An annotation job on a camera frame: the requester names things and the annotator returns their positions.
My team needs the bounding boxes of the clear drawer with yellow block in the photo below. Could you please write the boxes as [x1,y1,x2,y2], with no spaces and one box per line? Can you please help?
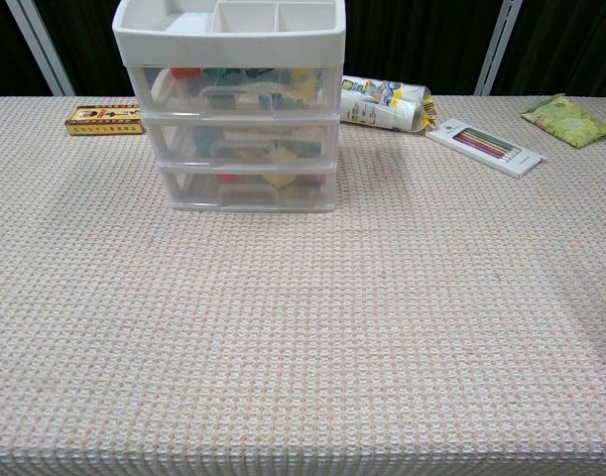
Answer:
[158,166,339,213]

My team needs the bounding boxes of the clear drawer with cloth items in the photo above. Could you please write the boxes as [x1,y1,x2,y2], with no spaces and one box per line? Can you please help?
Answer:
[142,118,339,168]

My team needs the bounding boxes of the clear drawer with mixed toys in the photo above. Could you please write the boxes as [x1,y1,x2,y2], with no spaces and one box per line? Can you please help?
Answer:
[128,65,339,121]

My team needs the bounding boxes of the yellow block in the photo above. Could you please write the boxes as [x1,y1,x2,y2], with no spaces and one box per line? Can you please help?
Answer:
[262,171,297,190]

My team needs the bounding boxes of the beige waffle tablecloth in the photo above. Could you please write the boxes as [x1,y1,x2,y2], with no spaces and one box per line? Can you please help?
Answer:
[0,93,606,476]

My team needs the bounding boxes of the yellow toy piece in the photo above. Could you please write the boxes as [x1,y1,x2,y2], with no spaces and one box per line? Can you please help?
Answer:
[290,68,324,102]

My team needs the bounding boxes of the white packaged cup sleeve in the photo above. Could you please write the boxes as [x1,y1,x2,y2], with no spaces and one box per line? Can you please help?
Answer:
[340,74,437,134]

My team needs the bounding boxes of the white coloured pencil box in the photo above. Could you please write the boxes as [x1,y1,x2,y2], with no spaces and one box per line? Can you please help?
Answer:
[424,117,546,179]

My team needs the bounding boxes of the yellow red card box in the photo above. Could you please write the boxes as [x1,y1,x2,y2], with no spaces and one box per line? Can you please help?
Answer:
[64,103,146,137]

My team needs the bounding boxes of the black curtain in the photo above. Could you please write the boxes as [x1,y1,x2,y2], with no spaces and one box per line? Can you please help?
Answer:
[0,0,606,100]

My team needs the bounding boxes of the green snack packet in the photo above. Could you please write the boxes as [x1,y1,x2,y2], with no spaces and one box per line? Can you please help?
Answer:
[520,92,606,149]

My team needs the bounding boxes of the white plastic organizer frame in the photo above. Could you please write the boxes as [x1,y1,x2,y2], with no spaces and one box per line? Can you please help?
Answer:
[111,0,350,215]

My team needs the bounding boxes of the grey metal frame pole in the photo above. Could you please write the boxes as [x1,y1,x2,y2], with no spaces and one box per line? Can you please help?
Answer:
[4,0,76,97]
[473,0,521,96]

